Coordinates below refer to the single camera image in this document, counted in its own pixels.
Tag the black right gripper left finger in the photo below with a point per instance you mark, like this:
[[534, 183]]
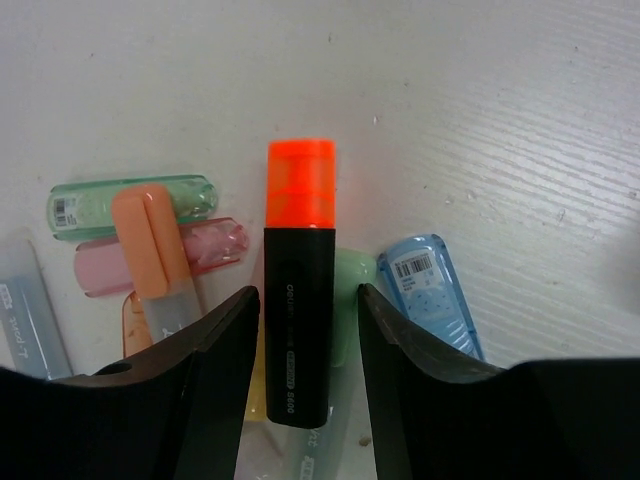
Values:
[[172, 411]]

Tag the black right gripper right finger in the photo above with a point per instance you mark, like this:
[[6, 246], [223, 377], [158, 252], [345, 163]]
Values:
[[437, 413]]

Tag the peach cap pastel highlighter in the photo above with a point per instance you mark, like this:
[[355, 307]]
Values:
[[149, 235]]

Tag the yellow pastel highlighter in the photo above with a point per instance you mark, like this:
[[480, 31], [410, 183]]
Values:
[[256, 401]]

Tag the pink correction tape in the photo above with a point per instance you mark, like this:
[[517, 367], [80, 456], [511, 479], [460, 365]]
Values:
[[101, 270]]

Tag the blue cap pastel highlighter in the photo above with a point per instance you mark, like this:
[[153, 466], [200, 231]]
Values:
[[27, 316]]

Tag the orange cap black highlighter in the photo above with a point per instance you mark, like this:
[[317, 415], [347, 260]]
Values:
[[299, 262]]

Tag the green correction tape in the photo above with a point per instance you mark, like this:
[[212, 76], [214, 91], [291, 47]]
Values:
[[81, 211]]

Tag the blue correction tape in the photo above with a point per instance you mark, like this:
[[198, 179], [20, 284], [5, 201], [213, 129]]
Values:
[[421, 280]]

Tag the green cap pastel highlighter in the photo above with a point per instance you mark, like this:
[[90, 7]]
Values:
[[316, 453]]

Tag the orange correction tape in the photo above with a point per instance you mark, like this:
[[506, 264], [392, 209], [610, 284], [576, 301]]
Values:
[[135, 332]]

